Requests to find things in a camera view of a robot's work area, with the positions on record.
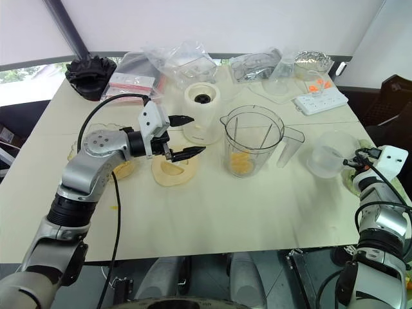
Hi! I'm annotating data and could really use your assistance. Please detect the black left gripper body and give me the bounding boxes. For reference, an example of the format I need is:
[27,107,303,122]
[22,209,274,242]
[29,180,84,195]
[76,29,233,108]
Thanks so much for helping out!
[150,114,174,162]

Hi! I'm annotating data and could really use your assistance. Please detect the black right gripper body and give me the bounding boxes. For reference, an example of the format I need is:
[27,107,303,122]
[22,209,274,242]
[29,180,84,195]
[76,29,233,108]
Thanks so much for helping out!
[342,147,371,170]

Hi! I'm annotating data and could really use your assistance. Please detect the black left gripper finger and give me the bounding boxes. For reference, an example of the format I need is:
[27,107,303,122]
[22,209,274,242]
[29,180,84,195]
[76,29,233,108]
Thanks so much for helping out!
[169,114,196,127]
[170,145,207,163]

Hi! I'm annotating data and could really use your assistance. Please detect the translucent blender jar lid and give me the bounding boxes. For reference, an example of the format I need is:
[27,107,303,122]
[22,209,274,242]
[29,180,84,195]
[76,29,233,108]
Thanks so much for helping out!
[307,130,359,178]

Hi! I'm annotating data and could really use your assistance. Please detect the white blender base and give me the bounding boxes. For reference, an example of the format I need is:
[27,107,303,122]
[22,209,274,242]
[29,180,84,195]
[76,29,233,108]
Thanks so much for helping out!
[182,81,223,145]

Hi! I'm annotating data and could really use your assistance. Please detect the orange segments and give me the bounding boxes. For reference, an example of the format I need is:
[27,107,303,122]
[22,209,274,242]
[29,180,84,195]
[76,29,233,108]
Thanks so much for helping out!
[230,151,256,176]

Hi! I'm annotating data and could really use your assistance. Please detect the large clear crumpled plastic bag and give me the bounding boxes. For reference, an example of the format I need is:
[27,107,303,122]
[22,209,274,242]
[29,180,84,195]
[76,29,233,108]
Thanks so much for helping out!
[140,41,219,89]

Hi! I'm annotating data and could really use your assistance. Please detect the zip bag with red stripes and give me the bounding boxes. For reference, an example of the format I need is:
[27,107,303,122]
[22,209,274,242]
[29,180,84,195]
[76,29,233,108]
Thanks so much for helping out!
[100,72,156,104]

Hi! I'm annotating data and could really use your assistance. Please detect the dark brown plastic crate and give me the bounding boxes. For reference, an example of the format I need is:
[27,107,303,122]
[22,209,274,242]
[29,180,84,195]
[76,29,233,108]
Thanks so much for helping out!
[362,73,412,130]

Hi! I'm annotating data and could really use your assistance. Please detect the white power strip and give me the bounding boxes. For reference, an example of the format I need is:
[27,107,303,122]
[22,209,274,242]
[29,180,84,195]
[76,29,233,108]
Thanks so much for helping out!
[292,91,349,116]

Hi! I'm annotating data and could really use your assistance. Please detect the grey plastic bag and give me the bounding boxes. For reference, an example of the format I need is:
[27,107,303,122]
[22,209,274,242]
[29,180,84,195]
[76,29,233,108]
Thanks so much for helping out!
[118,51,162,85]

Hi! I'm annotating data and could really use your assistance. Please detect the clear glass plate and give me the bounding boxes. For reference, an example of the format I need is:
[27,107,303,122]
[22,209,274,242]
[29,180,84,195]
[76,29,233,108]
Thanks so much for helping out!
[66,121,120,162]

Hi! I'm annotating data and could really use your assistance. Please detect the orange plastic clips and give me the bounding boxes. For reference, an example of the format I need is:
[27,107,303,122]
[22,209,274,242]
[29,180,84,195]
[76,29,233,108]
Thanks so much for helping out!
[307,80,332,95]

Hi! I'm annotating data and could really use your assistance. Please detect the plastic bag with dark contents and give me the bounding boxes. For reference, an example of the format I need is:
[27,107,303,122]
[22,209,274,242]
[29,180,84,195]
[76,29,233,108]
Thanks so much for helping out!
[229,48,281,84]

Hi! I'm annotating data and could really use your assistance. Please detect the black crumpled plastic basket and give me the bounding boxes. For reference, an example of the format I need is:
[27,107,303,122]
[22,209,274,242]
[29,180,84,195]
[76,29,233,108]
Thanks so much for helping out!
[65,54,117,101]

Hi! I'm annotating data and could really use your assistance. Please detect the clear glass measuring cup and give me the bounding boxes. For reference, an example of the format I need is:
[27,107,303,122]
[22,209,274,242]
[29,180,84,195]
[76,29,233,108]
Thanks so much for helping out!
[295,64,323,97]

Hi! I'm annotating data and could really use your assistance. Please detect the clear plastic cup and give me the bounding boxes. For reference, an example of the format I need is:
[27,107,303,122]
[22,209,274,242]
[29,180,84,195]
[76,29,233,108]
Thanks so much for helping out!
[261,76,297,97]

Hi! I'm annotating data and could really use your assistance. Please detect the foil covered bowl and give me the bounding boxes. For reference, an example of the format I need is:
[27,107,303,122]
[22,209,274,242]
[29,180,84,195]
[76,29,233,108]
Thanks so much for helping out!
[294,50,335,73]

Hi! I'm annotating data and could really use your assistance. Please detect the small clear plastic bag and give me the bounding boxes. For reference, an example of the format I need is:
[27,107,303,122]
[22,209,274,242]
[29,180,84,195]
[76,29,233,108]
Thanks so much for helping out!
[272,48,304,81]

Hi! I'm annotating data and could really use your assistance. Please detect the black metal box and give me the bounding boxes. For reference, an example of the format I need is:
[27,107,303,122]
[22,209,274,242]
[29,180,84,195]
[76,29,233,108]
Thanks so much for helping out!
[287,248,324,309]

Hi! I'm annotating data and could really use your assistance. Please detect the grey rounded robot leg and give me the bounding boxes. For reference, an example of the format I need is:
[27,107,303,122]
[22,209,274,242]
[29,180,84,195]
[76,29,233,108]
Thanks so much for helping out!
[228,252,268,309]
[135,256,182,305]

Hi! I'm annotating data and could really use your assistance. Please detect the dark metal pole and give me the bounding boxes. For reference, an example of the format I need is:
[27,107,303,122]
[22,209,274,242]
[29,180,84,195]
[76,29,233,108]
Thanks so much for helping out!
[43,0,90,62]

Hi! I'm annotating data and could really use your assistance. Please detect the dark rounded robot torso rim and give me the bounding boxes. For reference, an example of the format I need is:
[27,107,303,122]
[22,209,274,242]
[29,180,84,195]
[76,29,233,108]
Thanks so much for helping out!
[111,296,247,309]

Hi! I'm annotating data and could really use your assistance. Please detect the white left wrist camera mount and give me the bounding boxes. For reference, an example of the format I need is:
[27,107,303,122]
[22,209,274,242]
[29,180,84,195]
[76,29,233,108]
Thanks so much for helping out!
[137,100,171,160]

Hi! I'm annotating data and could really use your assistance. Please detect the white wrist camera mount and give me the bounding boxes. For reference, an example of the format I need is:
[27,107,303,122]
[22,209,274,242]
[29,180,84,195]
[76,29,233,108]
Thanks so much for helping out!
[137,100,171,160]
[368,145,409,178]

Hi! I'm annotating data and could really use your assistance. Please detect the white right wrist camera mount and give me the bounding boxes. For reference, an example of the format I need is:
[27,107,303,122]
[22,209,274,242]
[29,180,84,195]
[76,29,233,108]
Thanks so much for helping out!
[368,145,409,178]

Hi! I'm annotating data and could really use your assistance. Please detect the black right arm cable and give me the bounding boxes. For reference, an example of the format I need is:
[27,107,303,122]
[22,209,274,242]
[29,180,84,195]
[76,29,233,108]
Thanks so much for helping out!
[353,151,412,233]

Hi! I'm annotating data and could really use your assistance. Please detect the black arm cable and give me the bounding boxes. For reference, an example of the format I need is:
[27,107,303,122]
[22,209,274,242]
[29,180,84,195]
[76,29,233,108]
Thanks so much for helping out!
[76,93,153,309]
[353,151,412,233]

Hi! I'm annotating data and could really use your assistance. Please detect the clear blender jar with handle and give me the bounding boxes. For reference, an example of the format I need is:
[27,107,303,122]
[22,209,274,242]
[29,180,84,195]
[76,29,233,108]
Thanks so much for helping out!
[220,104,305,178]

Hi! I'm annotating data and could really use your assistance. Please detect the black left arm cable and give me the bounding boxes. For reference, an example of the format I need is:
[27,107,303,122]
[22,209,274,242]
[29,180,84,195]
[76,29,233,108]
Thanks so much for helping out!
[76,93,153,309]

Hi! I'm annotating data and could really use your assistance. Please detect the thin black looped cable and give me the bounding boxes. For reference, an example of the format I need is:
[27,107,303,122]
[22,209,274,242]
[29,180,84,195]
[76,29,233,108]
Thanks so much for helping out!
[315,269,342,309]

